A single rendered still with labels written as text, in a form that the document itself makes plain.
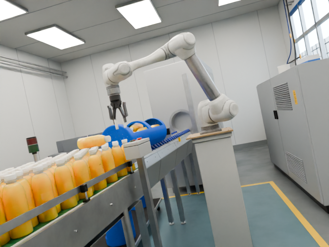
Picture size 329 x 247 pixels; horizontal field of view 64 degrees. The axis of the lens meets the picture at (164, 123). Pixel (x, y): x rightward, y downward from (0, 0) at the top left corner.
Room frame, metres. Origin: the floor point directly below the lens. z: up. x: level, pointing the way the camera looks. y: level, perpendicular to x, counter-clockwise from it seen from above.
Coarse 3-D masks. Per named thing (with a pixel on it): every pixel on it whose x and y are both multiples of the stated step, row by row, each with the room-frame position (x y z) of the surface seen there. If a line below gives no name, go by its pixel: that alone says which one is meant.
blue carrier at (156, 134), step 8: (152, 120) 2.83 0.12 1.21; (160, 120) 2.79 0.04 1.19; (112, 128) 2.01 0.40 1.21; (120, 128) 1.99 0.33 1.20; (128, 128) 2.01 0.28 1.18; (152, 128) 2.42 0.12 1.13; (160, 128) 2.61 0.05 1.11; (112, 136) 2.02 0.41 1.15; (120, 136) 2.00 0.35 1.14; (128, 136) 1.98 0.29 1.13; (136, 136) 2.04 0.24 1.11; (144, 136) 2.20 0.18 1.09; (152, 136) 2.37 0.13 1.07; (160, 136) 2.59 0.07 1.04; (120, 144) 2.00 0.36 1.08; (152, 144) 2.44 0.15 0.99
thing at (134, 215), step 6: (156, 198) 3.58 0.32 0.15; (156, 204) 3.33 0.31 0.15; (132, 210) 3.30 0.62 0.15; (144, 210) 3.20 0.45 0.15; (132, 216) 3.08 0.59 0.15; (138, 228) 2.68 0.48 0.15; (138, 234) 2.54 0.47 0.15; (102, 240) 2.57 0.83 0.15; (138, 240) 2.42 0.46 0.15; (96, 246) 2.47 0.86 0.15; (102, 246) 2.44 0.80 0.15; (108, 246) 2.41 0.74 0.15; (120, 246) 2.36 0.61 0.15; (126, 246) 2.34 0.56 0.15
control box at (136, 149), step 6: (144, 138) 1.75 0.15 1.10; (126, 144) 1.59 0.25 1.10; (132, 144) 1.58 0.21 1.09; (138, 144) 1.58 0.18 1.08; (144, 144) 1.66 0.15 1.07; (126, 150) 1.60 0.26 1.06; (132, 150) 1.58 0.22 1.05; (138, 150) 1.57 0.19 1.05; (144, 150) 1.65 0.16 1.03; (150, 150) 1.74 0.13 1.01; (126, 156) 1.60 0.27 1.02; (132, 156) 1.59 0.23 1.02; (138, 156) 1.57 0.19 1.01
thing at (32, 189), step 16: (80, 160) 1.29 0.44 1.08; (96, 160) 1.40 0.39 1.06; (112, 160) 1.53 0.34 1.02; (32, 176) 1.09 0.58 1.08; (48, 176) 1.07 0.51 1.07; (64, 176) 1.15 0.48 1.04; (80, 176) 1.27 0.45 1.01; (96, 176) 1.39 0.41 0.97; (112, 176) 1.52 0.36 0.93; (0, 192) 0.93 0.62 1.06; (16, 192) 0.91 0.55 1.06; (32, 192) 1.03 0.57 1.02; (48, 192) 1.04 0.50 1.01; (64, 192) 1.14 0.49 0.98; (80, 192) 1.27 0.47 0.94; (0, 208) 0.88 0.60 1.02; (16, 208) 0.90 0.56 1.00; (32, 208) 0.99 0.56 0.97; (64, 208) 1.14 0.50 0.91; (32, 224) 0.95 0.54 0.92; (0, 240) 0.86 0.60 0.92
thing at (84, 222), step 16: (128, 176) 1.62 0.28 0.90; (112, 192) 1.41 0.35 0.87; (128, 192) 1.57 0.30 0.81; (80, 208) 1.15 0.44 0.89; (96, 208) 1.25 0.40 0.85; (112, 208) 1.38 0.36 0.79; (128, 208) 1.62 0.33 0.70; (48, 224) 0.99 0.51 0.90; (64, 224) 1.04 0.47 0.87; (80, 224) 1.13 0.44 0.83; (96, 224) 1.23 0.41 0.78; (112, 224) 1.40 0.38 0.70; (128, 224) 1.52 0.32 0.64; (32, 240) 0.89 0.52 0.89; (48, 240) 0.95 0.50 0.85; (64, 240) 1.02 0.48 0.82; (80, 240) 1.11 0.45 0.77; (96, 240) 1.24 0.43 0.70; (128, 240) 1.52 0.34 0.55
